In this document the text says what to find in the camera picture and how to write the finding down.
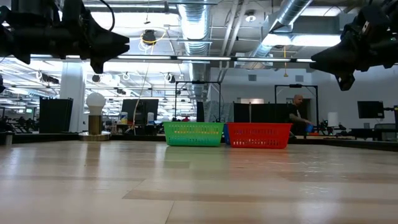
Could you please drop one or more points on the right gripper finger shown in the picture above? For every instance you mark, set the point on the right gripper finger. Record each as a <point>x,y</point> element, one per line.
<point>339,54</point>
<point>335,68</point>

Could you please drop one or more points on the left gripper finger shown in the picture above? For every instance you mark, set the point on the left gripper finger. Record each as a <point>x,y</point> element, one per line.
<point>105,51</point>
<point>105,35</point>

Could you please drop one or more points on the black background robot arm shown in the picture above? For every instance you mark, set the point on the black background robot arm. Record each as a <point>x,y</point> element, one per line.
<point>329,127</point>

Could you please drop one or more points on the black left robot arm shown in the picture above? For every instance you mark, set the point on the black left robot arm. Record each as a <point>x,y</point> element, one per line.
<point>28,31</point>

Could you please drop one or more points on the black round ceiling fixture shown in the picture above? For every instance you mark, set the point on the black round ceiling fixture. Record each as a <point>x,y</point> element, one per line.
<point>149,36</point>

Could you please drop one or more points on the white bulb lamp brass base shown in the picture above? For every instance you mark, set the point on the white bulb lamp brass base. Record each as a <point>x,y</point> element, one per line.
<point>95,102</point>

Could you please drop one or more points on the black monitor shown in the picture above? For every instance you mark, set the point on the black monitor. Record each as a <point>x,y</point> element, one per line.
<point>140,110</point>
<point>370,109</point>

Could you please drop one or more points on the person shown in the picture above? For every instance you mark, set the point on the person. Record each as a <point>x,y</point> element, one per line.
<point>297,115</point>

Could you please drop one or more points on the yellow-labelled white canister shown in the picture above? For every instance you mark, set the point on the yellow-labelled white canister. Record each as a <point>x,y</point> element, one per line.
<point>123,118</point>

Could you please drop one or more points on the white plastic bottle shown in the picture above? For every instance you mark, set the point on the white plastic bottle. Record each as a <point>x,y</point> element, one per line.
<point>150,118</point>

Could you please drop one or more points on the black panel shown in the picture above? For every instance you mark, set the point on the black panel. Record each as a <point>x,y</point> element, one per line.
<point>56,115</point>

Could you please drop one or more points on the black partition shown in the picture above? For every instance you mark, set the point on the black partition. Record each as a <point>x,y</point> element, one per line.
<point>261,112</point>

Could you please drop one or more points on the red plastic basket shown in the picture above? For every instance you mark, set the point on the red plastic basket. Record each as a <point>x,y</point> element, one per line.
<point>259,135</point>

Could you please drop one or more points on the green plastic basket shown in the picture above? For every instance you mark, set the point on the green plastic basket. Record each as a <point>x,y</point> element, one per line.
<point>192,133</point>

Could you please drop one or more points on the silver ventilation duct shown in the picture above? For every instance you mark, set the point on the silver ventilation duct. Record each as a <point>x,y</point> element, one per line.
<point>292,12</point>
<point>194,25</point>

